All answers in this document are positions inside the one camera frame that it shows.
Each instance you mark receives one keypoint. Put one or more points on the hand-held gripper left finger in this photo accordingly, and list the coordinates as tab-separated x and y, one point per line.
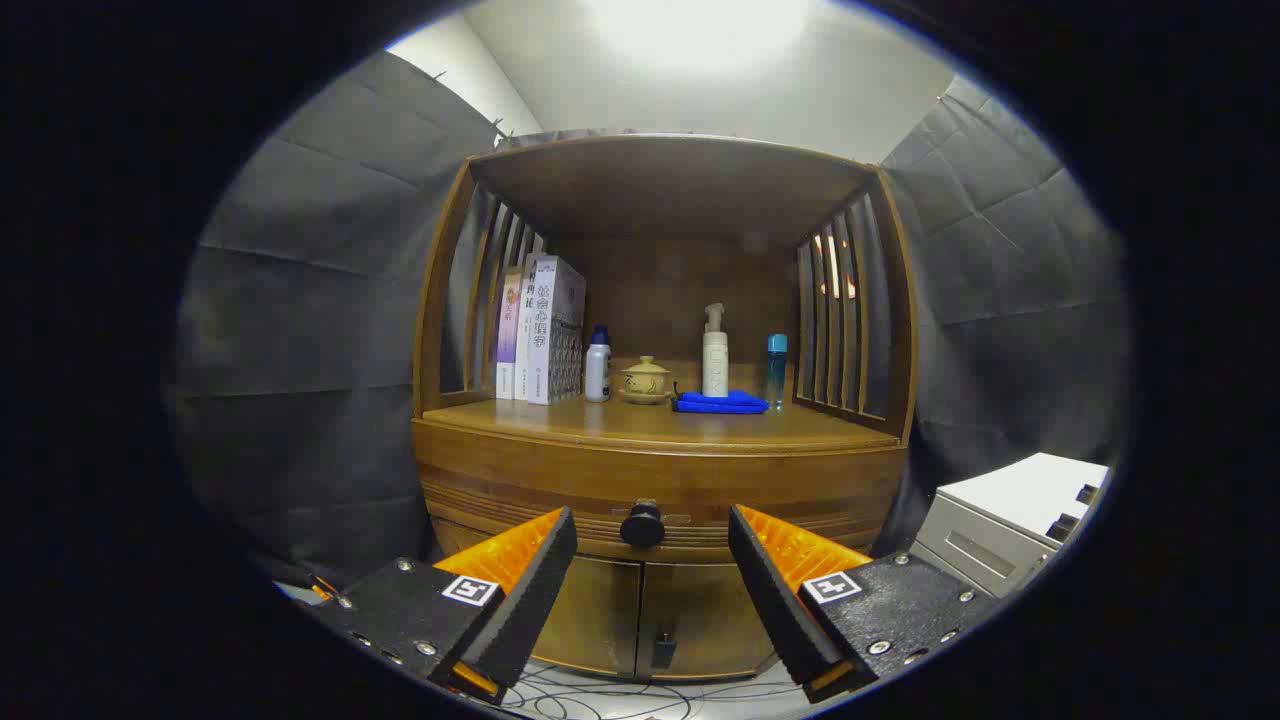
530	600

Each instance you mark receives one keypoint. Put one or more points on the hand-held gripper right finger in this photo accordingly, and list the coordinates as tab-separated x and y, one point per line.
775	600

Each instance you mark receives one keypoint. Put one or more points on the black drawer knob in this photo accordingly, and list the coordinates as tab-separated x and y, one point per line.
642	524

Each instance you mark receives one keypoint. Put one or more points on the wooden cabinet door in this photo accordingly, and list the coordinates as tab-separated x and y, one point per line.
700	620
595	620

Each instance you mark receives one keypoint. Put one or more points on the wooden countertop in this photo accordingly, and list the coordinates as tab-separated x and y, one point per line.
640	420

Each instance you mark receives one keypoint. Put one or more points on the white and grey drawer unit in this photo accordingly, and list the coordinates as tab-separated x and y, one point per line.
1010	510

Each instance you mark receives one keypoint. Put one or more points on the brown wooden cabinet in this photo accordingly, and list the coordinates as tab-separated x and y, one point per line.
660	190

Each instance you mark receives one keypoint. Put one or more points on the blue folded cloth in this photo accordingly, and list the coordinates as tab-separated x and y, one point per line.
722	402

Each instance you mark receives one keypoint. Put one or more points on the clear bottle with teal cap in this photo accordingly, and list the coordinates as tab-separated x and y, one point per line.
776	370

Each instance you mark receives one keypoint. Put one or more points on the white bottle with blue cap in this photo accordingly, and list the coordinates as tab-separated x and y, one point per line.
598	365

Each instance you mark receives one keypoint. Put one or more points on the beige lidded teacup with saucer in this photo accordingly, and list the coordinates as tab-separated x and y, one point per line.
645	382

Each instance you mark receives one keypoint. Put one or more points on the white pump bottle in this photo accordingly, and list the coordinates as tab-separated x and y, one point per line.
715	360

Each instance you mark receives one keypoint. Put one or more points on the purple and white book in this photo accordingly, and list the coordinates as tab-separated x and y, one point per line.
508	330

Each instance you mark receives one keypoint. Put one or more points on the thick white patterned book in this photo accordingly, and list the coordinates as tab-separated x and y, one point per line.
555	330

